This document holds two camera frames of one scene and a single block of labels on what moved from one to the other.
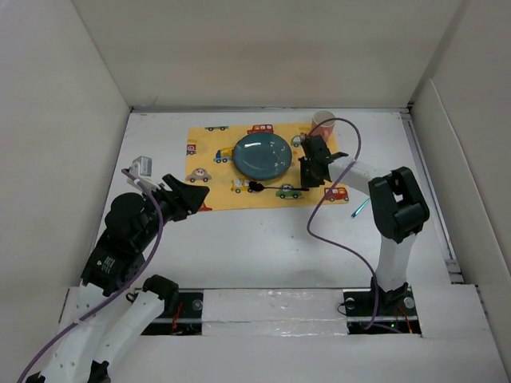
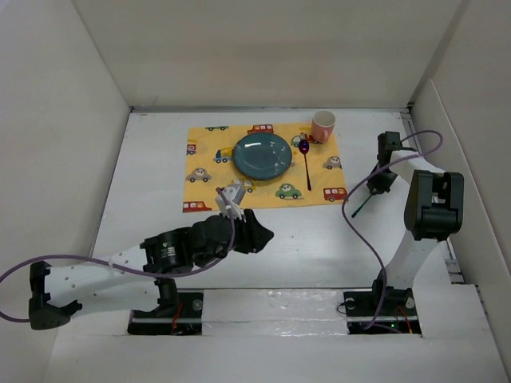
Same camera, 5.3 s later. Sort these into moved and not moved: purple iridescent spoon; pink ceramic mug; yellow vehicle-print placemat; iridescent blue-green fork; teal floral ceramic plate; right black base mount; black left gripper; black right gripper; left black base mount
Moved: black right gripper; purple iridescent spoon; black left gripper
Not moved: iridescent blue-green fork; yellow vehicle-print placemat; teal floral ceramic plate; left black base mount; pink ceramic mug; right black base mount
